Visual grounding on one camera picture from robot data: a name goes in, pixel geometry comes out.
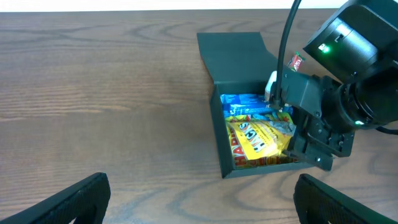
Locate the red green chocolate bar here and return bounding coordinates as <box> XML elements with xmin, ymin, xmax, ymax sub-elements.
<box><xmin>287</xmin><ymin>52</ymin><xmax>306</xmax><ymax>72</ymax></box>

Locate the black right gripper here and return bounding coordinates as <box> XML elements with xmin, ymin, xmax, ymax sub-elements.
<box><xmin>281</xmin><ymin>70</ymin><xmax>354</xmax><ymax>171</ymax></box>

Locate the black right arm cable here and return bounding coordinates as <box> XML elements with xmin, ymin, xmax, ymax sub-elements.
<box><xmin>270</xmin><ymin>0</ymin><xmax>303</xmax><ymax>110</ymax></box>

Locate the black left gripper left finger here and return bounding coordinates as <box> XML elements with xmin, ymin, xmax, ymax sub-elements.
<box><xmin>1</xmin><ymin>172</ymin><xmax>111</xmax><ymax>224</ymax></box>

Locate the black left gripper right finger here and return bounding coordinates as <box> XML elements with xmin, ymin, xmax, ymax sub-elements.
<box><xmin>294</xmin><ymin>174</ymin><xmax>397</xmax><ymax>224</ymax></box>

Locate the blue Oreo cookie pack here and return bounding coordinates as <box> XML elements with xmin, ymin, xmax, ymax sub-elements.
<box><xmin>220</xmin><ymin>94</ymin><xmax>277</xmax><ymax>118</ymax></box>

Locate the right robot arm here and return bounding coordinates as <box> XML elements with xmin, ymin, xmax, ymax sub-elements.
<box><xmin>269</xmin><ymin>0</ymin><xmax>397</xmax><ymax>170</ymax></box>

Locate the dark green gift box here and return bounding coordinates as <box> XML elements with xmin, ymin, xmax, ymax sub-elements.
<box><xmin>197</xmin><ymin>32</ymin><xmax>312</xmax><ymax>179</ymax></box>

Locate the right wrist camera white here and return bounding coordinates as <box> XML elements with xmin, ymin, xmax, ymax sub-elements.
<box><xmin>264</xmin><ymin>70</ymin><xmax>277</xmax><ymax>102</ymax></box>

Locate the yellow Hacks candy bag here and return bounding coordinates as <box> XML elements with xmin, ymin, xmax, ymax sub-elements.
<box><xmin>228</xmin><ymin>121</ymin><xmax>296</xmax><ymax>160</ymax></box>

